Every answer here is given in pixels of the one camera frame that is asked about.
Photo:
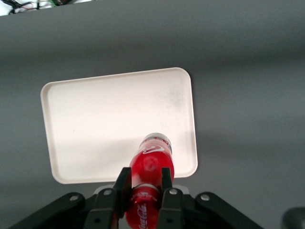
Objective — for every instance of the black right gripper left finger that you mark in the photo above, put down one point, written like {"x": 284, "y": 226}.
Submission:
{"x": 107, "y": 205}

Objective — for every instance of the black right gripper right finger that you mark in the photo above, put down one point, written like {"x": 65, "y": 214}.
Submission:
{"x": 171, "y": 205}

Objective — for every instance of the cream plastic tray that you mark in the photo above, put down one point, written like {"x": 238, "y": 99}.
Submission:
{"x": 114, "y": 124}

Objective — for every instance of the red coke bottle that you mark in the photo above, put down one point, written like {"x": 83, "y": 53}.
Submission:
{"x": 150, "y": 164}

